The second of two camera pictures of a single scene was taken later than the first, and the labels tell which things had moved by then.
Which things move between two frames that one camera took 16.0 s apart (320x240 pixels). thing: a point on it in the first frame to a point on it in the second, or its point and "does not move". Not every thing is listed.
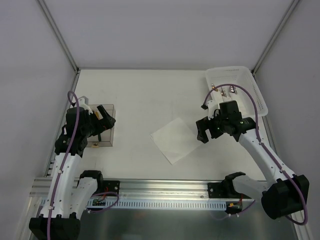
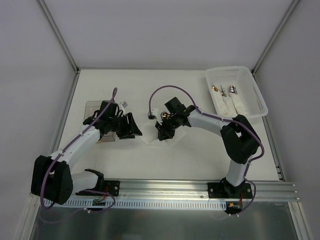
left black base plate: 113,186 does not move
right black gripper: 208,128 to 165,127
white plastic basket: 238,84 does not move
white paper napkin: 176,141 to 150,135
